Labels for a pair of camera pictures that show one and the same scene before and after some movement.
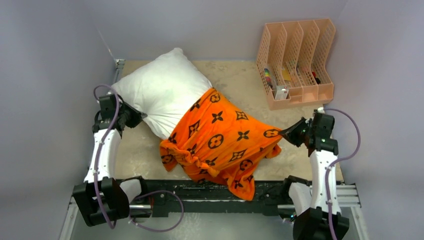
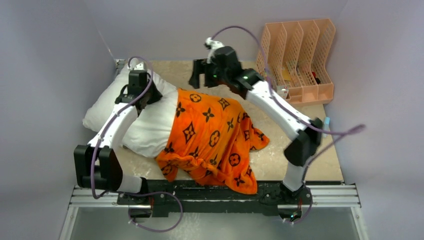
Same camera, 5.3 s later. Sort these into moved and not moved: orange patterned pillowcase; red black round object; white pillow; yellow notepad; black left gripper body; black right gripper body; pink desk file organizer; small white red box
Moved: black left gripper body; white pillow; black right gripper body; orange patterned pillowcase
Not moved: red black round object; pink desk file organizer; small white red box; yellow notepad
